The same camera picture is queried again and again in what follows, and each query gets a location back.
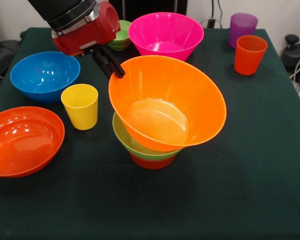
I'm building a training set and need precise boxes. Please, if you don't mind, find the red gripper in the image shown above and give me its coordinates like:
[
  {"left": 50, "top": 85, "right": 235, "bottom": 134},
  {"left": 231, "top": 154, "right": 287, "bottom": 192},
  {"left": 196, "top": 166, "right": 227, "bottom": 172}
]
[{"left": 51, "top": 0, "right": 126, "bottom": 80}]

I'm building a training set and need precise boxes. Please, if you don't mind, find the small green ribbed bowl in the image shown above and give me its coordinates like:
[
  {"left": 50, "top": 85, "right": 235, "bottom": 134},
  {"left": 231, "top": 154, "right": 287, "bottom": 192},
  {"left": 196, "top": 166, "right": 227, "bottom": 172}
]
[{"left": 107, "top": 19, "right": 132, "bottom": 52}]

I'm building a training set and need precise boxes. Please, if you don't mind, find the large green bowl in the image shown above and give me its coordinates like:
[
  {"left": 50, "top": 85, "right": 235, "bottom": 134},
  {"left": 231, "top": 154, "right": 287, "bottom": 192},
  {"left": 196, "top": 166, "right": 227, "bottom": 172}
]
[{"left": 112, "top": 112, "right": 183, "bottom": 161}]

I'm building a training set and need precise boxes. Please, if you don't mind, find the large yellow-orange bowl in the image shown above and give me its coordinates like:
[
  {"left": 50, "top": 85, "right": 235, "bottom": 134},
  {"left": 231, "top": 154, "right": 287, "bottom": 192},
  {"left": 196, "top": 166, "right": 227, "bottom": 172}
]
[{"left": 108, "top": 55, "right": 228, "bottom": 153}]

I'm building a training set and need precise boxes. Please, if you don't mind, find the small orange bowl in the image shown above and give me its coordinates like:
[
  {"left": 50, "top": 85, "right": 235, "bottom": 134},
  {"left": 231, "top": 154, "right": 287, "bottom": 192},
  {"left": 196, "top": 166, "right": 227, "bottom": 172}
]
[{"left": 128, "top": 152, "right": 177, "bottom": 170}]

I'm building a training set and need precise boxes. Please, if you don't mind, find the yellow cup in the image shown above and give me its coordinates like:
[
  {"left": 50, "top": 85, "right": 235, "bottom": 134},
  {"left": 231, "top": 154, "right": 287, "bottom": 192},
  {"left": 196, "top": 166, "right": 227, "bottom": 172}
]
[{"left": 60, "top": 83, "right": 99, "bottom": 131}]

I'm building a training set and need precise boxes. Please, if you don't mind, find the large pink bowl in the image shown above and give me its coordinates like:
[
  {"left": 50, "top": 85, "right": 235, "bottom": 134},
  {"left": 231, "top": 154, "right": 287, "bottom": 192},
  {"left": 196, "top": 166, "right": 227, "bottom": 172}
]
[{"left": 127, "top": 11, "right": 205, "bottom": 63}]

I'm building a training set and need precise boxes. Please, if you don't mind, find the blue bowl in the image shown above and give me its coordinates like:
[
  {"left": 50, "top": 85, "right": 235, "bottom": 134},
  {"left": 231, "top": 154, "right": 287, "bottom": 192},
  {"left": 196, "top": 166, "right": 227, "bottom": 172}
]
[{"left": 9, "top": 51, "right": 81, "bottom": 106}]

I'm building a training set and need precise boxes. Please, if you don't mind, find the dark grey chair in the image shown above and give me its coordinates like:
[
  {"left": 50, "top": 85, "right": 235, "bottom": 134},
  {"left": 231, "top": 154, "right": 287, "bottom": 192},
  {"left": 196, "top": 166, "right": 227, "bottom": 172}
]
[{"left": 0, "top": 39, "right": 21, "bottom": 78}]

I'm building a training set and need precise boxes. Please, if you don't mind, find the wide shallow orange bowl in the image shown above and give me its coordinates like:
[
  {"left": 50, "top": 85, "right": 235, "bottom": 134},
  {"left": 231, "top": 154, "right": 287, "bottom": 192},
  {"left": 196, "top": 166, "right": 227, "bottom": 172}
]
[{"left": 0, "top": 106, "right": 66, "bottom": 179}]

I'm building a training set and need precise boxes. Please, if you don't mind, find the purple cup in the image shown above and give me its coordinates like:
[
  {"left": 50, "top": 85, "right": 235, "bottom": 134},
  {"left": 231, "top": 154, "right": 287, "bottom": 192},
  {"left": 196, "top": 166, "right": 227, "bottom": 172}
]
[{"left": 228, "top": 13, "right": 259, "bottom": 49}]

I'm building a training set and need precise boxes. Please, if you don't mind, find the dark green tablecloth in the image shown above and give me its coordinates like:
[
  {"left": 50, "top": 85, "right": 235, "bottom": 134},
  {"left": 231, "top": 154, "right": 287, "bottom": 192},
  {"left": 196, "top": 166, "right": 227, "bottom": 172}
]
[{"left": 0, "top": 26, "right": 300, "bottom": 240}]

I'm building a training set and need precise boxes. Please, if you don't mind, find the orange cup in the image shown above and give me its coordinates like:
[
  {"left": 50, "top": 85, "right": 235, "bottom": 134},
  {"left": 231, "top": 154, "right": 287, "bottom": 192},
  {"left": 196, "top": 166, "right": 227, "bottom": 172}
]
[{"left": 234, "top": 35, "right": 269, "bottom": 76}]

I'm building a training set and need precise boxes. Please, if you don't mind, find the black rounded base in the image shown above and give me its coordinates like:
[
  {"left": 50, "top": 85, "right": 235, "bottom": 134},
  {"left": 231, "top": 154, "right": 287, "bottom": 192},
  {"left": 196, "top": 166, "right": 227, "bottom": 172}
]
[{"left": 281, "top": 42, "right": 300, "bottom": 83}]

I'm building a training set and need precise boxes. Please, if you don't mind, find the black clamp knob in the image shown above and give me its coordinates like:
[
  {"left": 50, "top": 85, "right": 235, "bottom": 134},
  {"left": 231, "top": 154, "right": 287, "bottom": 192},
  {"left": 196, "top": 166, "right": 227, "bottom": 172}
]
[{"left": 284, "top": 34, "right": 300, "bottom": 51}]

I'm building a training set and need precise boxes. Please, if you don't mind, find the black hanging cable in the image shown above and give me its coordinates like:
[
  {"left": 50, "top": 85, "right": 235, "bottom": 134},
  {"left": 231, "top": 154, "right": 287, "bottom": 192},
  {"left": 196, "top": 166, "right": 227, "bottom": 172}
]
[{"left": 216, "top": 0, "right": 225, "bottom": 29}]

